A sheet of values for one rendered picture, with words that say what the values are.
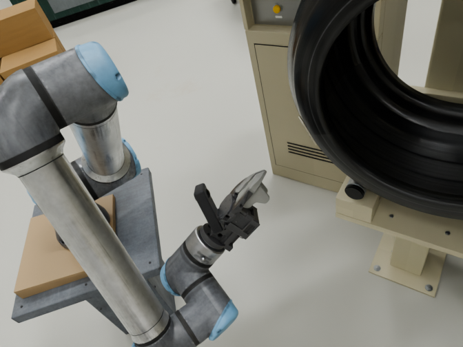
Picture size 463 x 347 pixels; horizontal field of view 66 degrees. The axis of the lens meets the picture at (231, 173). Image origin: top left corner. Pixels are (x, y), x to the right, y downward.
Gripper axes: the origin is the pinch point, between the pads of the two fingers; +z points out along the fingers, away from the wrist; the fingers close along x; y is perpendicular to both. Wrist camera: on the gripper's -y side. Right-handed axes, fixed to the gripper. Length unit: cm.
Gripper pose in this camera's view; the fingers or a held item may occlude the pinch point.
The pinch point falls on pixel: (259, 173)
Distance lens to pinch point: 78.8
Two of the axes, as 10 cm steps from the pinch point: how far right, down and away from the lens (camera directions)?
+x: 0.3, 4.3, -9.0
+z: 6.2, -7.2, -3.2
